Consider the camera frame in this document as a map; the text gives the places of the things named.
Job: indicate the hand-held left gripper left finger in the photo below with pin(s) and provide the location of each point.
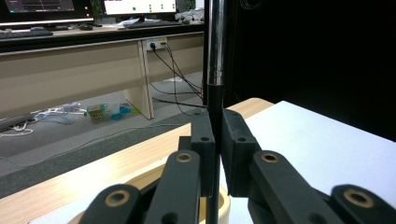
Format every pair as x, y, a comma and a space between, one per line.
204, 146

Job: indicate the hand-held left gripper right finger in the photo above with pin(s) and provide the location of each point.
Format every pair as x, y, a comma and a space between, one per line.
238, 149

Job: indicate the cream square cup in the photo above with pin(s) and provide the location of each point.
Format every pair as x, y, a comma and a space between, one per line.
224, 205

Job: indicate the white table sheet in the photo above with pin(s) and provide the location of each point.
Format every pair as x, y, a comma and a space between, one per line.
311, 143

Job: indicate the blue plastic item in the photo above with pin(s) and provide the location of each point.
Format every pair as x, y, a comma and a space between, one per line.
121, 113

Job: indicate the green box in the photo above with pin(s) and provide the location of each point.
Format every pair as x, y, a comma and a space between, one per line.
97, 112

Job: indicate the white power outlet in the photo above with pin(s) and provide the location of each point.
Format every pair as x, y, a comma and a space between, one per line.
156, 43

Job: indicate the black curtain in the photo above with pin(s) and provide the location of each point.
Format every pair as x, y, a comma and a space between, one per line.
311, 56

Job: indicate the white clutter pile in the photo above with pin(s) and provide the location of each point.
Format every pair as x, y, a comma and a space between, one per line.
190, 15

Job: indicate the black keyboard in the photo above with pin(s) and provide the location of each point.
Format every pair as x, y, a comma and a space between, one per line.
152, 24
25, 33

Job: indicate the monitor with white screen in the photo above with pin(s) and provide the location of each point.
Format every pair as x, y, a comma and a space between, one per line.
140, 6

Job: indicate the beige office desk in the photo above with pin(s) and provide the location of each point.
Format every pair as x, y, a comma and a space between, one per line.
62, 74

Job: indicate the black computer mouse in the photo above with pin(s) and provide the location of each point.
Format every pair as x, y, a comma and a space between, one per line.
86, 27

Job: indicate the green plant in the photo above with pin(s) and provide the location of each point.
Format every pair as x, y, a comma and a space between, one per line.
96, 11

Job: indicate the monitor with dark screen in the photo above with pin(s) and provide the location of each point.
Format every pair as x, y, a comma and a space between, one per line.
43, 9

